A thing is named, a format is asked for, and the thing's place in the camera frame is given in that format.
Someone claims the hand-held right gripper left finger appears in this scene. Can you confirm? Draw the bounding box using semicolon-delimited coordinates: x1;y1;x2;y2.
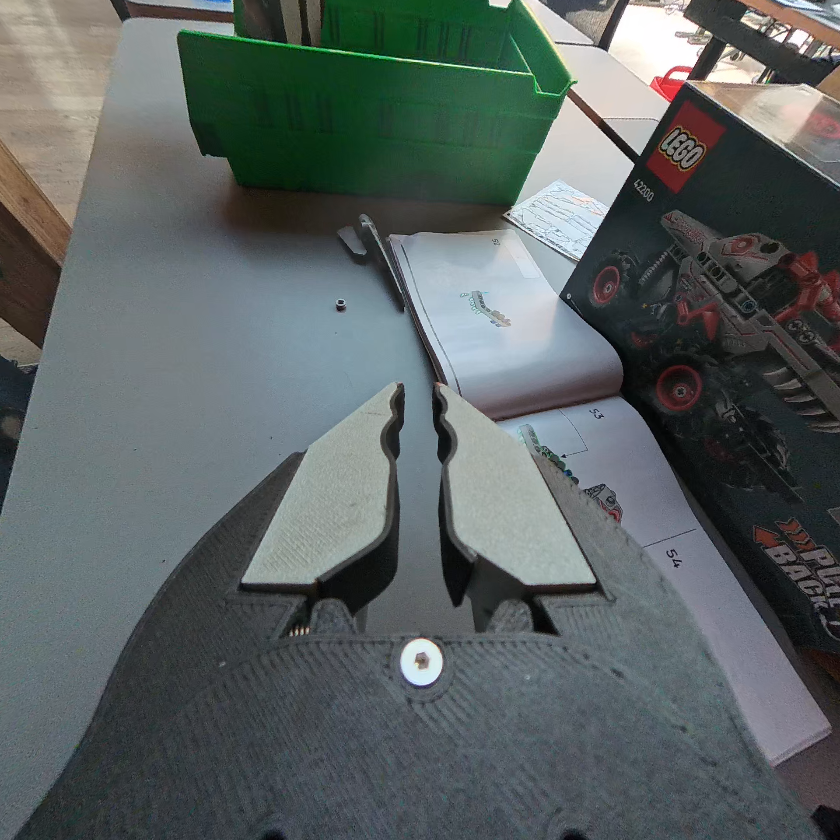
240;381;406;613

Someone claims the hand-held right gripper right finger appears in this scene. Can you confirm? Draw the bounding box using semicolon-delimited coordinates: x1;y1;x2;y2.
432;382;598;632

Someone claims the white lego instruction booklet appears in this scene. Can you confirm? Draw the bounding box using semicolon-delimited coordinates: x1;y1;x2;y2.
387;230;833;767

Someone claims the long grey lego panel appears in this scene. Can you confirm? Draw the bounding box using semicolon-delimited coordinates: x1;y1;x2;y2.
357;213;406;311

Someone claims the dark lego set box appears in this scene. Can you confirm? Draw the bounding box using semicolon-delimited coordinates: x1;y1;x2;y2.
561;80;840;657

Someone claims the white sticker sheet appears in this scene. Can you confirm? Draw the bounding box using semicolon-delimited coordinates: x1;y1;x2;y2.
504;179;614;262

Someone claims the dark chair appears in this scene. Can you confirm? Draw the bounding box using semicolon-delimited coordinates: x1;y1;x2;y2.
0;357;35;500

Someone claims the green plastic bin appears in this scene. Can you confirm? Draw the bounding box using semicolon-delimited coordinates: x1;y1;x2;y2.
177;29;571;206
233;0;577;99

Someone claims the wooden table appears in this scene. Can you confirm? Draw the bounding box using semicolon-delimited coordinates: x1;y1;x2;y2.
0;141;72;349

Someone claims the grey side table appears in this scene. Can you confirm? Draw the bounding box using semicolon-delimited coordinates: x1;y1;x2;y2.
525;0;670;161

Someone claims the black framed desk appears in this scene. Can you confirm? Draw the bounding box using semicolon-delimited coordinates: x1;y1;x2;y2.
682;0;840;83

